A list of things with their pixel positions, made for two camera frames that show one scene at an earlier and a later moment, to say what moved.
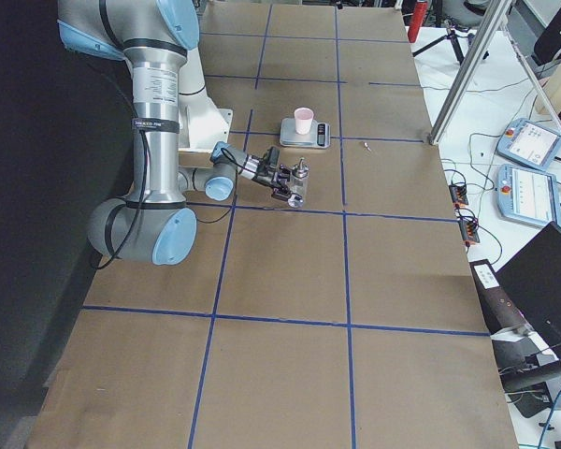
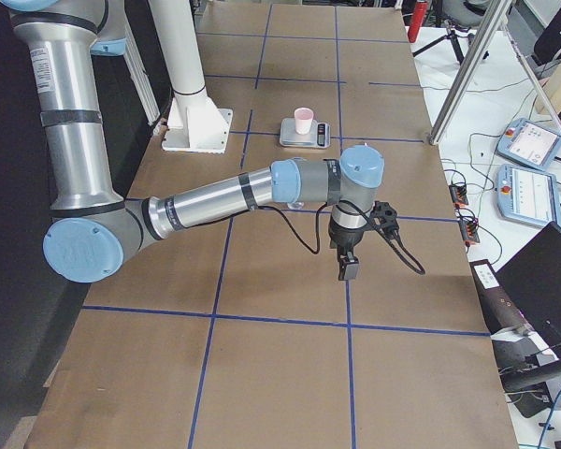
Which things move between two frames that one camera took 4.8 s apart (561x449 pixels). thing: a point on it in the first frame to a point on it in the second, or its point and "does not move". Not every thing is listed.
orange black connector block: x=458 y=195 does not move
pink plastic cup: x=304 y=117 does not move
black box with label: x=501 y=311 does not move
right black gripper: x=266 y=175 to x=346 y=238
